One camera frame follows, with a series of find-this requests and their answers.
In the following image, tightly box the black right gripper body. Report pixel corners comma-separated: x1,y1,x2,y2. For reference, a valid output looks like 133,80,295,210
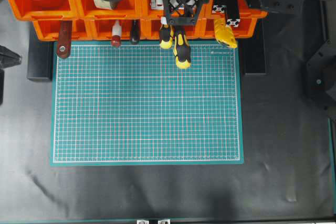
158,0,213,27

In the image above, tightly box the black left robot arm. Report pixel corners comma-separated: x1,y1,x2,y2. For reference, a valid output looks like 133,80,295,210
0,46,22,104

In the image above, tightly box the orange upper bin rack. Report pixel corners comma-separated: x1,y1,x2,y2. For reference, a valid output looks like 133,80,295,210
8,0,163,21

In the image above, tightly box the aluminium extrusion profile lower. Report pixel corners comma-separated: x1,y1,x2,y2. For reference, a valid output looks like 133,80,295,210
212,5,226,14

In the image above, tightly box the aluminium extrusion profile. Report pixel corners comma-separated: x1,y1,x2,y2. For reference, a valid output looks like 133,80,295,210
212,5,226,14
224,0,240,28

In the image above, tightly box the small yellow black screwdriver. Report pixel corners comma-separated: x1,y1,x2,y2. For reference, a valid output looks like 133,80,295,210
159,17,174,49

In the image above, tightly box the large yellow black screwdriver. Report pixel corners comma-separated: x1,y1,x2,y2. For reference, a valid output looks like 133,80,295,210
173,26,191,69

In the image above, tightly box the aluminium extrusion profile upper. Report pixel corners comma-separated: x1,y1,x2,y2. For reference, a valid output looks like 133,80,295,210
224,0,240,28

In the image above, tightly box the yellow utility knife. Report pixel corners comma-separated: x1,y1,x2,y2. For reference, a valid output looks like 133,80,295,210
214,18,238,49

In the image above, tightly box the green cutting mat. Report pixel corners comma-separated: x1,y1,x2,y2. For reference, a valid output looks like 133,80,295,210
50,40,244,166

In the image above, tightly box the black handle screwdriver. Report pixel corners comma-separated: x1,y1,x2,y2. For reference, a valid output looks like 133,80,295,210
129,20,140,45

